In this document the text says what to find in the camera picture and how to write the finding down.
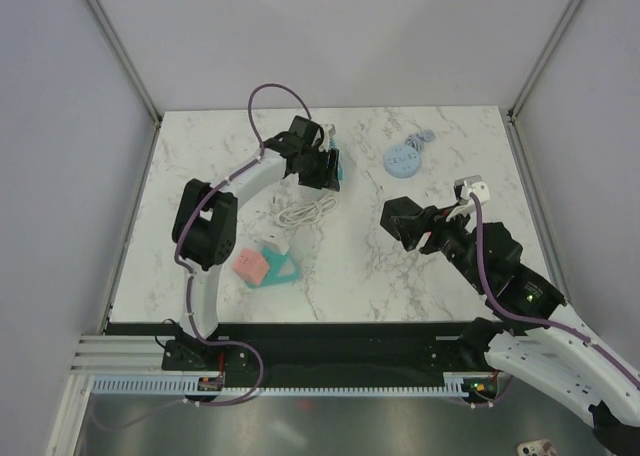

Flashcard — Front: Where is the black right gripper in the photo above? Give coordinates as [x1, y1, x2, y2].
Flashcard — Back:
[390, 201, 487, 291]

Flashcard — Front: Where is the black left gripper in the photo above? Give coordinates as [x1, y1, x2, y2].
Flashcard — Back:
[298, 147, 339, 193]

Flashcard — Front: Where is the white charger plug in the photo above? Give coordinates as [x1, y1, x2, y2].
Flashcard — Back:
[262, 233, 290, 255]

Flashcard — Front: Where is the teal triangular power strip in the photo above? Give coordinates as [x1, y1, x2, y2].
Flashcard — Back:
[247, 246, 300, 289]

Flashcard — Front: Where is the pink cube socket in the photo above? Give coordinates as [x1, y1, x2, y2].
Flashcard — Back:
[232, 248, 270, 286]

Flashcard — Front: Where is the blue rectangular power strip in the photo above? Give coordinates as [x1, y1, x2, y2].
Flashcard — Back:
[337, 149, 344, 182]

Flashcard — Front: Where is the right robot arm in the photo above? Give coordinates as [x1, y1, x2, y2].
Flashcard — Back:
[380, 194, 639, 455]

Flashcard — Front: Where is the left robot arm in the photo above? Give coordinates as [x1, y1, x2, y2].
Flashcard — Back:
[172, 116, 340, 369]

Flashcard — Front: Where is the blue round power strip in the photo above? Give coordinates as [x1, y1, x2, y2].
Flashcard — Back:
[383, 144, 421, 179]

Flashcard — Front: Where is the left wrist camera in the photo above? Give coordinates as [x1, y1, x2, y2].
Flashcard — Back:
[319, 124, 336, 151]

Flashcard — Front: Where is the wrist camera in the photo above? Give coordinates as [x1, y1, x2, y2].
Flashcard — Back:
[319, 124, 336, 151]
[453, 175, 491, 212]

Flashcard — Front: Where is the white coiled power cord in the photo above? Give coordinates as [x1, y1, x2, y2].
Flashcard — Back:
[270, 188, 342, 228]

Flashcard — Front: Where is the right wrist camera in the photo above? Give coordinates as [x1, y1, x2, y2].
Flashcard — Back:
[453, 175, 491, 212]

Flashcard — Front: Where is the grey coiled cord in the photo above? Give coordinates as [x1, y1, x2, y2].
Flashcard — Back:
[404, 129, 437, 150]

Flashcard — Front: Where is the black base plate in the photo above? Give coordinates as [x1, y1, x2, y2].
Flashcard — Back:
[159, 317, 521, 390]

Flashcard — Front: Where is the white cable duct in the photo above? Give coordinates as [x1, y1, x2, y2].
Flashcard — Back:
[91, 373, 468, 398]

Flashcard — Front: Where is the right aluminium frame post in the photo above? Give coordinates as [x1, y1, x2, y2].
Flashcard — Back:
[504, 0, 586, 124]

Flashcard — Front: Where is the aluminium frame post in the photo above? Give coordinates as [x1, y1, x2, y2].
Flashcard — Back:
[504, 0, 586, 124]
[83, 0, 162, 127]

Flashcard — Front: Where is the left aluminium frame post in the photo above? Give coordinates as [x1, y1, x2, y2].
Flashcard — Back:
[83, 0, 162, 127]

